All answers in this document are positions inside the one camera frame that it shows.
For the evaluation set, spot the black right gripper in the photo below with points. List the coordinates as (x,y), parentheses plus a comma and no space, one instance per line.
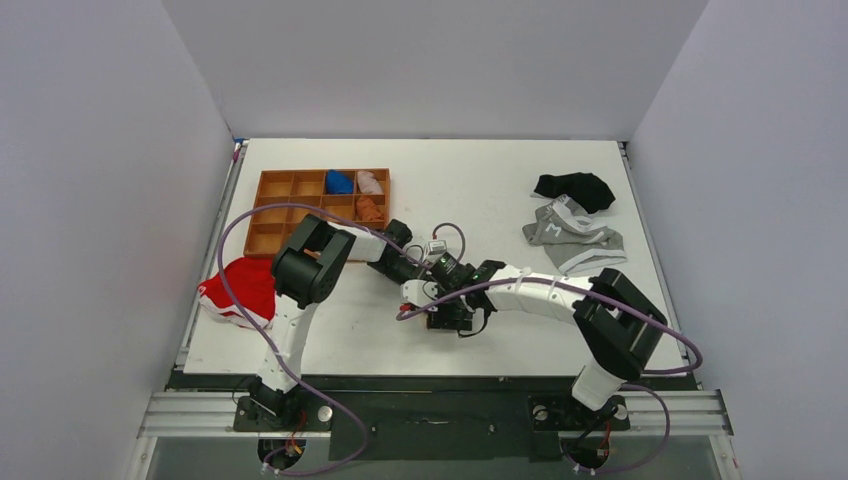
(444,314)

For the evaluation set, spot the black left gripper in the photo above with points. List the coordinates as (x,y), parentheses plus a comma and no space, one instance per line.
(419,271)

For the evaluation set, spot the wooden compartment tray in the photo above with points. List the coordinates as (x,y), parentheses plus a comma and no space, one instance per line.
(269,229)

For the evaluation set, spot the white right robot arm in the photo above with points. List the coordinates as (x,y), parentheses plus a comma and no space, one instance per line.
(620,326)

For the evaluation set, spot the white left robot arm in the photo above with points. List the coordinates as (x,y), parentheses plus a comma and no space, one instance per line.
(305,272)

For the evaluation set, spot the orange-brown rolled underwear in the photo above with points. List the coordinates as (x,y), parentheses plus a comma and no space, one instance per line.
(368,211)

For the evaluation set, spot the blue rolled underwear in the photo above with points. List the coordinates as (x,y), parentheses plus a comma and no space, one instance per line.
(337,183)

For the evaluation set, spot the grey underwear white band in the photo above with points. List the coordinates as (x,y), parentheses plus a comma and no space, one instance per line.
(572,239)

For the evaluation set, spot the red underwear white band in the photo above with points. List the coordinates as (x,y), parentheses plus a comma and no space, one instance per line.
(251,281)

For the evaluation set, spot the black underwear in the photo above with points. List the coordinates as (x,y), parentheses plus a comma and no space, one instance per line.
(588,190)

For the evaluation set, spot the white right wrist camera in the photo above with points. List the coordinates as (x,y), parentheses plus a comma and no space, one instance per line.
(419,294)

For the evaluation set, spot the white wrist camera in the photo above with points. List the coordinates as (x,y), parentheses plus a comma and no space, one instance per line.
(419,294)
(434,249)

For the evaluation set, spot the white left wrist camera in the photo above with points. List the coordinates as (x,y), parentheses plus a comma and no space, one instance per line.
(434,249)

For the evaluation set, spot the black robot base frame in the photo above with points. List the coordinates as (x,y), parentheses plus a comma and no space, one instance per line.
(427,418)

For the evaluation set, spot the aluminium table edge rail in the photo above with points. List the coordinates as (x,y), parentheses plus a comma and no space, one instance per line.
(217,226)

